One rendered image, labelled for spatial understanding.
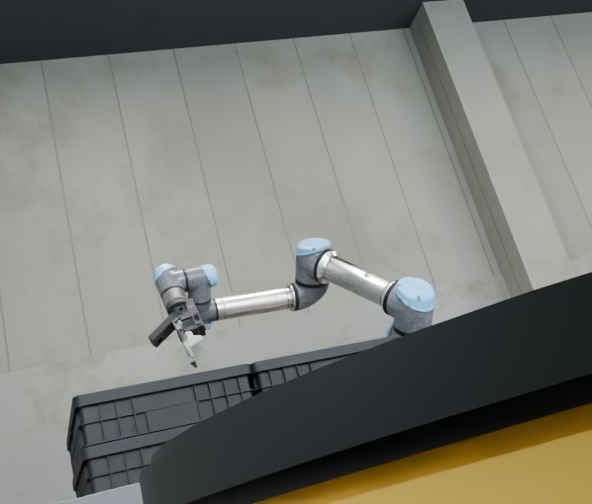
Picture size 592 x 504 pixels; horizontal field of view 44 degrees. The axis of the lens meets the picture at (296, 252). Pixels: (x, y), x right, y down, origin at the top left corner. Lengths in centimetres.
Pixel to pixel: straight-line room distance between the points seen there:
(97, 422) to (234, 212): 281
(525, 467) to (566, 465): 1
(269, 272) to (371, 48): 180
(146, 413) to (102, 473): 15
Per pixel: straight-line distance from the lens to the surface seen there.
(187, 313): 222
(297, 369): 175
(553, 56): 576
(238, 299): 243
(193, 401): 167
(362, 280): 229
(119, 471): 163
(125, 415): 165
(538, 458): 18
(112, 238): 421
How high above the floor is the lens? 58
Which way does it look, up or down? 19 degrees up
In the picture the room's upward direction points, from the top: 15 degrees counter-clockwise
